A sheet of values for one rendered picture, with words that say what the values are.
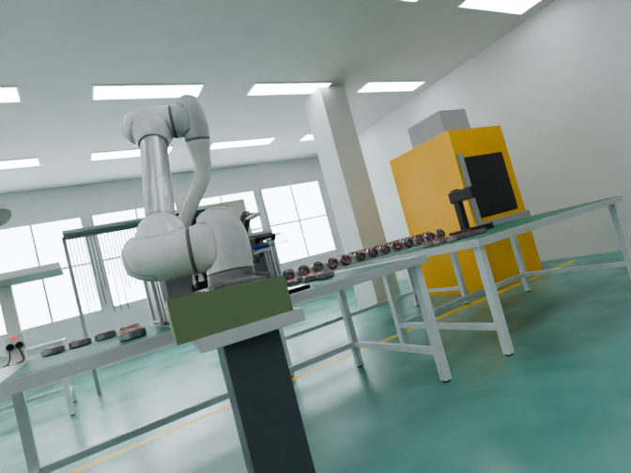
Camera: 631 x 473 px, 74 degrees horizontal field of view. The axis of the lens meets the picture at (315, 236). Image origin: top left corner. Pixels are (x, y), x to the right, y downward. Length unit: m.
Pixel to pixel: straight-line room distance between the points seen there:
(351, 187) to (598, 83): 3.30
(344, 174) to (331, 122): 0.78
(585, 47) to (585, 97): 0.59
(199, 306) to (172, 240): 0.25
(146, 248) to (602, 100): 5.83
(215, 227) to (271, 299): 0.29
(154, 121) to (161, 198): 0.36
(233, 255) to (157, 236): 0.24
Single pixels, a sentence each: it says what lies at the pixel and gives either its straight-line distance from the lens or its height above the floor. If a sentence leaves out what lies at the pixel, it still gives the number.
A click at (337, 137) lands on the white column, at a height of 2.51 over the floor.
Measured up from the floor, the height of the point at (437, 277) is 0.24.
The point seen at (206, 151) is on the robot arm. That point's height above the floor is 1.41.
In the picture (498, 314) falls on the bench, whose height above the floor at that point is 0.26.
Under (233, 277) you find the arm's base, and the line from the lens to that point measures 1.33.
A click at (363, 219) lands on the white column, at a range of 6.08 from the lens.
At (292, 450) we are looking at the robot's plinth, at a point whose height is 0.33.
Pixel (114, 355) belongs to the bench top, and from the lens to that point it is 1.84.
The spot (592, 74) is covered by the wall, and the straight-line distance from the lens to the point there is 6.51.
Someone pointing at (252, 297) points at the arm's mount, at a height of 0.82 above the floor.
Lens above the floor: 0.88
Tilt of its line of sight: 3 degrees up
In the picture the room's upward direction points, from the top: 15 degrees counter-clockwise
